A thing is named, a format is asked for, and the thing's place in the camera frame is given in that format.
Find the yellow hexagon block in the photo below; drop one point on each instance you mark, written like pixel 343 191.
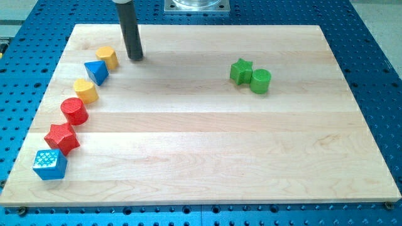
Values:
pixel 108 55

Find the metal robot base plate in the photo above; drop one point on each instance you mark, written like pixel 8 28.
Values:
pixel 195 6

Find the white rod collar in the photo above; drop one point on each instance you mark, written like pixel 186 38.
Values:
pixel 122 1

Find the green cylinder block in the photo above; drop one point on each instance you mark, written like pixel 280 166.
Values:
pixel 260 80

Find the blue triangle block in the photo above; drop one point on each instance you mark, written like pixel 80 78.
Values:
pixel 97 71

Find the light wooden board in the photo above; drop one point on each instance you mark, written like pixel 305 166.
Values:
pixel 173 128

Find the red cylinder block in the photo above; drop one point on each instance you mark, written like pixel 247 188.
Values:
pixel 74 111

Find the green star block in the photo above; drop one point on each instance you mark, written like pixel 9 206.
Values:
pixel 241 71

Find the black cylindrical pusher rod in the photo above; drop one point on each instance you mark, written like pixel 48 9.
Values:
pixel 130 31

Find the yellow heart block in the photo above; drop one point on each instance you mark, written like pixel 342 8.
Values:
pixel 85 91

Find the blue cube block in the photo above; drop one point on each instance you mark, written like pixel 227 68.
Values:
pixel 50 164

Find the red star block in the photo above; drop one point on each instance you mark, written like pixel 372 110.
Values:
pixel 62 137

